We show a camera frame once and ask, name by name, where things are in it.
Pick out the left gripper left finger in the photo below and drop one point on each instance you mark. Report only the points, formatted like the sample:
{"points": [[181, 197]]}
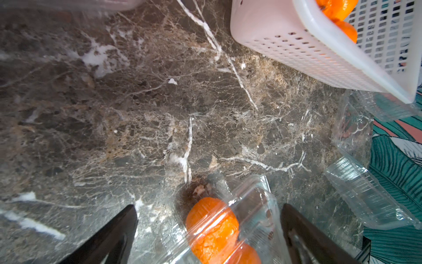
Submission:
{"points": [[112, 244]]}

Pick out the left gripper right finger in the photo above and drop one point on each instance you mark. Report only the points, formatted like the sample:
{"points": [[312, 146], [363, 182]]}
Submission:
{"points": [[302, 238]]}

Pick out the orange with leaf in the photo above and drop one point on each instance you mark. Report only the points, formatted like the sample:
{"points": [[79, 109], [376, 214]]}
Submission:
{"points": [[337, 9]]}

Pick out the white plastic basket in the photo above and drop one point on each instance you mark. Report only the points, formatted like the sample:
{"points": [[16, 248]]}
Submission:
{"points": [[386, 57]]}

